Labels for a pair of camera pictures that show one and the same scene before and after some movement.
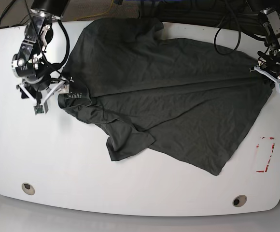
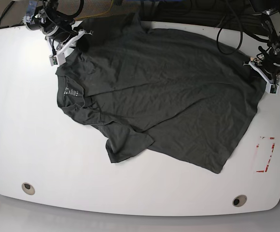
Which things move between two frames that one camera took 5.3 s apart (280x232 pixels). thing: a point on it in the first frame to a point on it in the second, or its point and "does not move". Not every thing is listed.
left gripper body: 37,86 to 63,38
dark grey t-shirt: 194,98 does not move
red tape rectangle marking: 273,148 does not move
